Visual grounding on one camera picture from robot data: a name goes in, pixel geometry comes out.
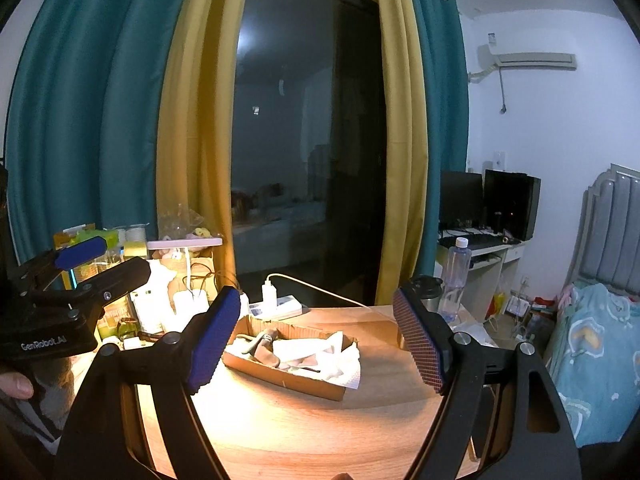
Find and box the plastic bag of small toys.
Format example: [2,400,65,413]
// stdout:
[159,203,222,241]

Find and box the white waffle cloth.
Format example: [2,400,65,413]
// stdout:
[272,331,362,391]

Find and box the yellow curtain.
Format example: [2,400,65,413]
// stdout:
[156,0,255,307]
[366,0,432,307]

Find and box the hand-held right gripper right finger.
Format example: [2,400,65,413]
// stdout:
[392,284,584,480]

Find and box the black computer monitor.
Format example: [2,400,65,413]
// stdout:
[482,169,542,242]
[440,170,485,232]

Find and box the clear water bottle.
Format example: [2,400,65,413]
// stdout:
[439,237,472,322]

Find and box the blue printed blanket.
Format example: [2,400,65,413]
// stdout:
[544,281,640,448]

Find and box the black keyboard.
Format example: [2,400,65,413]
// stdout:
[449,234,507,250]

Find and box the cardboard box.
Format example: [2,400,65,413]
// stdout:
[222,314,362,402]

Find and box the white desk lamp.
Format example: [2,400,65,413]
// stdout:
[147,237,224,317]

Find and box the teal curtain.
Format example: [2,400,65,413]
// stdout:
[400,0,472,283]
[4,0,195,267]

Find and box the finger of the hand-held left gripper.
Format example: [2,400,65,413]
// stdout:
[32,257,152,317]
[15,235,108,289]

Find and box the white charging cable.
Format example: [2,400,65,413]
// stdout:
[266,273,372,309]

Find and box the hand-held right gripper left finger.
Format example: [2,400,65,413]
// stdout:
[55,285,244,480]

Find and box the steel tumbler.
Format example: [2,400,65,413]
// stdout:
[410,275,446,317]

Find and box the white air conditioner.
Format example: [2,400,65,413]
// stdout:
[476,42,578,75]

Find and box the person's left hand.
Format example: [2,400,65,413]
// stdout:
[0,371,35,401]

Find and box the white computer desk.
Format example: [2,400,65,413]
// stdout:
[437,229,525,323]

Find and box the white power strip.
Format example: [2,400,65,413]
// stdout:
[248,295,304,322]

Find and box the grey padded headboard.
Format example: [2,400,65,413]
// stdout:
[565,162,640,297]

